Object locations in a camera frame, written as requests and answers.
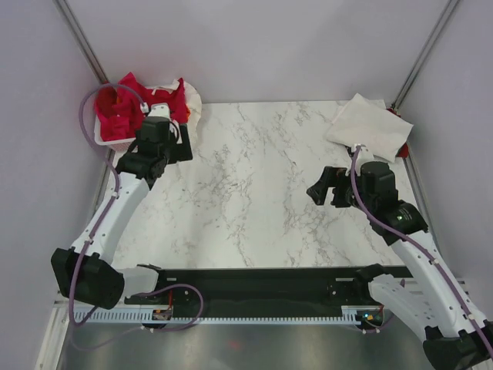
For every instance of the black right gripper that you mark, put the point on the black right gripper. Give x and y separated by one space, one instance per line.
329 178

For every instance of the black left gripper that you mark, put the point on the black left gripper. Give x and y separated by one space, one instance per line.
181 152

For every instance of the cream white t shirt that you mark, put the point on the cream white t shirt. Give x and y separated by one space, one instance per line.
193 100

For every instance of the magenta pink t shirt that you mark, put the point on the magenta pink t shirt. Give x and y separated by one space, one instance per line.
127 109

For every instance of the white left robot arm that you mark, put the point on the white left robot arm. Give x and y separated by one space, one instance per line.
84 271

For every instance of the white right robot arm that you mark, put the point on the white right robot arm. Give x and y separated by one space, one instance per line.
454 333

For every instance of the white plastic laundry basket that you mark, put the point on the white plastic laundry basket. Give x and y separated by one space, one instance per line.
111 142

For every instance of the folded cream t shirt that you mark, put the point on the folded cream t shirt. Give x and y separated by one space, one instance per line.
363 121

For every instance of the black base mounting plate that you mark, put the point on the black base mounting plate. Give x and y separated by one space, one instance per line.
300 290

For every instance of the white slotted cable duct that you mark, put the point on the white slotted cable duct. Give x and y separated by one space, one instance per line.
153 316

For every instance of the left aluminium frame post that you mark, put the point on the left aluminium frame post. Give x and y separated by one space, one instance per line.
71 21

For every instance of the aluminium frame post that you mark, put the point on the aluminium frame post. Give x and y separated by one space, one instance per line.
439 27
71 21

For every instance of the right aluminium frame post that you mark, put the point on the right aluminium frame post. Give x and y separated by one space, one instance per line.
439 27

